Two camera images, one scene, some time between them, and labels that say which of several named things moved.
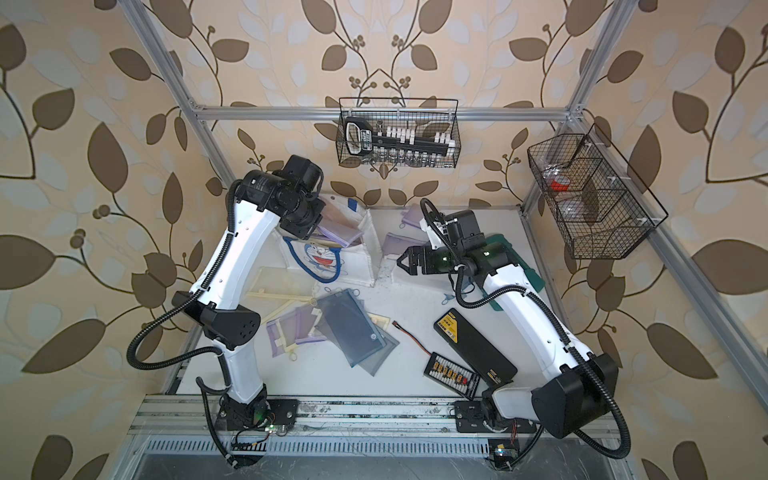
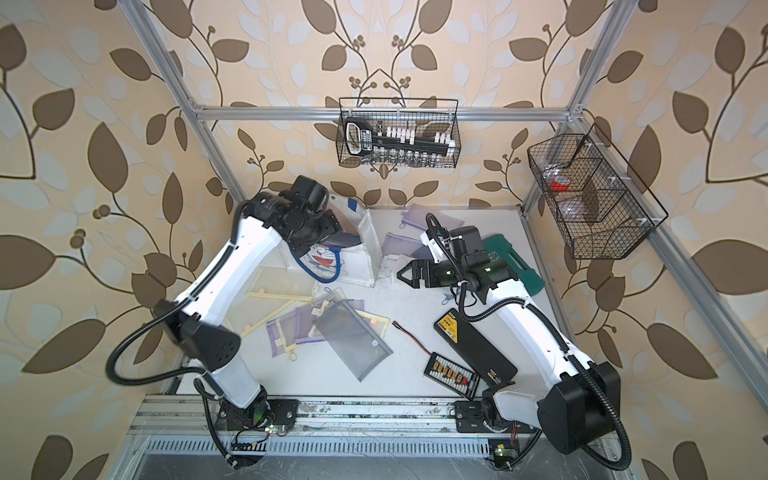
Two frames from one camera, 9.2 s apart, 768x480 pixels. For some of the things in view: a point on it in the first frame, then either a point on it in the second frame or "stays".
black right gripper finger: [412, 253] to [421, 270]
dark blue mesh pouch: [346, 321] to [341, 240]
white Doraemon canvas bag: [323, 258] stays
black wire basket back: [398, 132] stays
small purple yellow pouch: [285, 333] stays
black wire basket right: [601, 207] stays
